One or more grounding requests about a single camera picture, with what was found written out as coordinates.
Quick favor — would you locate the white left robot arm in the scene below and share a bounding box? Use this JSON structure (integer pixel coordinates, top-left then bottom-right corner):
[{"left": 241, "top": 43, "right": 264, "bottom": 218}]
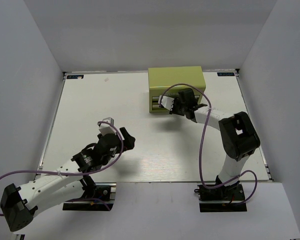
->
[{"left": 0, "top": 127, "right": 136, "bottom": 232}]

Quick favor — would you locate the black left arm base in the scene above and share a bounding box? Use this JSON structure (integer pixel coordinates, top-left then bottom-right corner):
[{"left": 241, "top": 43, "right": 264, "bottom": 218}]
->
[{"left": 62, "top": 176, "right": 117, "bottom": 212}]

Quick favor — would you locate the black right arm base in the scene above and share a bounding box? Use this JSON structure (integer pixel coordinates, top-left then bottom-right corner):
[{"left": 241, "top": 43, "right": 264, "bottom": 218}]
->
[{"left": 194, "top": 183, "right": 247, "bottom": 213}]

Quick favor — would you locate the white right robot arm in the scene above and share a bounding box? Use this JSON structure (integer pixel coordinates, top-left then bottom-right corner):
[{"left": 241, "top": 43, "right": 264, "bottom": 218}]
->
[{"left": 159, "top": 87, "right": 261, "bottom": 200}]

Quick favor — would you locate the green metal drawer toolbox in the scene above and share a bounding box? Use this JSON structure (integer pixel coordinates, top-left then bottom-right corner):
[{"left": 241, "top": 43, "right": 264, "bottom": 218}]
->
[{"left": 148, "top": 66, "right": 206, "bottom": 113}]

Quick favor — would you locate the right blue corner label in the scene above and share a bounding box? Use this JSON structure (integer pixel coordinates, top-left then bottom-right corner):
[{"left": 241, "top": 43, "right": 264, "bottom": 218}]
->
[{"left": 217, "top": 72, "right": 235, "bottom": 77}]

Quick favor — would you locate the blue corner label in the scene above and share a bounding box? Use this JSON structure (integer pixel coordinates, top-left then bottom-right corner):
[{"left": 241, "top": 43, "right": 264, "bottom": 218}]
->
[
  {"left": 217, "top": 72, "right": 235, "bottom": 77},
  {"left": 66, "top": 74, "right": 84, "bottom": 80}
]

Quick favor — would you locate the left blue corner label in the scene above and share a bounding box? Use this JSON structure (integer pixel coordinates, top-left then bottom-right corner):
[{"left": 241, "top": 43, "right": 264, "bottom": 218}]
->
[{"left": 66, "top": 74, "right": 84, "bottom": 80}]

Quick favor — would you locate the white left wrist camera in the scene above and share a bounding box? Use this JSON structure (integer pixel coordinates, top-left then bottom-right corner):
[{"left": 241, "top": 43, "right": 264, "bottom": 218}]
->
[{"left": 97, "top": 117, "right": 116, "bottom": 136}]

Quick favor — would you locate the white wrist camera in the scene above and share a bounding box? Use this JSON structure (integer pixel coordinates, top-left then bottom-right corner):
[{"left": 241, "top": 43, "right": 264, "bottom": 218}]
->
[
  {"left": 97, "top": 117, "right": 116, "bottom": 136},
  {"left": 158, "top": 95, "right": 175, "bottom": 111}
]

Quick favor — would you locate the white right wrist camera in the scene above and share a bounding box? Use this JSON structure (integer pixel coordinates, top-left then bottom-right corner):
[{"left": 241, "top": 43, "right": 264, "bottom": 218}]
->
[{"left": 158, "top": 95, "right": 175, "bottom": 111}]

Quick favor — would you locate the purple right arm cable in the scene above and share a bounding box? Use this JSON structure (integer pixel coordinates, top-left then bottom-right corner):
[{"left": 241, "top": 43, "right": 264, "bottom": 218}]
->
[{"left": 159, "top": 83, "right": 258, "bottom": 205}]

